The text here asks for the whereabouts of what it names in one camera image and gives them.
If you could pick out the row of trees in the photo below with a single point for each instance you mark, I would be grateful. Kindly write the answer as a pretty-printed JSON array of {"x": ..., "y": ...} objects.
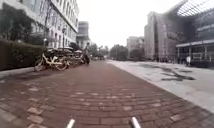
[{"x": 118, "y": 52}]

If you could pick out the person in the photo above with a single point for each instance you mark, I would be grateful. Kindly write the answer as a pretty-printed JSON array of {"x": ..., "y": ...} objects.
[{"x": 86, "y": 55}]

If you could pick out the red brick path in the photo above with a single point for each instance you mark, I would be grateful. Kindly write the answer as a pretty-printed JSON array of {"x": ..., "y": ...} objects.
[{"x": 98, "y": 90}]

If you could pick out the distant pale building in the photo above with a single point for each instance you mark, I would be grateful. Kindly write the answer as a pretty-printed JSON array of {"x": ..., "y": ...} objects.
[{"x": 135, "y": 42}]

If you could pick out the tall grey building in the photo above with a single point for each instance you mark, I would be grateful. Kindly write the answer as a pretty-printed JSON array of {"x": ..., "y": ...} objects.
[{"x": 83, "y": 35}]

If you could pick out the row of parked bicycles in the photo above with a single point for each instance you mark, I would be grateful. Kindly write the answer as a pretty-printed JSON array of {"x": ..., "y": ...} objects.
[{"x": 56, "y": 60}]

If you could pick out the street lamp pole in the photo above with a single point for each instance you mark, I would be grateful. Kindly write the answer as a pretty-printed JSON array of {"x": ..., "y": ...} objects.
[{"x": 64, "y": 36}]

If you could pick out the robot's own part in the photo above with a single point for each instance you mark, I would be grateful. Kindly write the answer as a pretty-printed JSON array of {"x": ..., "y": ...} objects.
[
  {"x": 135, "y": 122},
  {"x": 70, "y": 123}
]

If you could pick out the pale multi-storey building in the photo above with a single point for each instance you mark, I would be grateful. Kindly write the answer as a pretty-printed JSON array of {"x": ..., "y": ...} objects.
[{"x": 58, "y": 20}]

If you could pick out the grey paved plaza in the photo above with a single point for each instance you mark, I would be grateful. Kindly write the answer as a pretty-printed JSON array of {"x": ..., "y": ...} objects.
[{"x": 188, "y": 80}]

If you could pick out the glass-roofed grey building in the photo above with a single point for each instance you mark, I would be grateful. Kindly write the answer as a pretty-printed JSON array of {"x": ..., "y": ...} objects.
[{"x": 188, "y": 36}]

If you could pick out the dark green hedge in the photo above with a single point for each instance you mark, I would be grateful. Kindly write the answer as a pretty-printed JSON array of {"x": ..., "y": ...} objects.
[{"x": 15, "y": 55}]

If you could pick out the grey kerb strip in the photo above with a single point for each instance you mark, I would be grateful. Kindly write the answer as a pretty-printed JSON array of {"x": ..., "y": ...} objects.
[{"x": 11, "y": 72}]

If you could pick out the large dark tree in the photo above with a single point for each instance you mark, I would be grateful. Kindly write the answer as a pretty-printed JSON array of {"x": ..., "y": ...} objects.
[{"x": 13, "y": 25}]

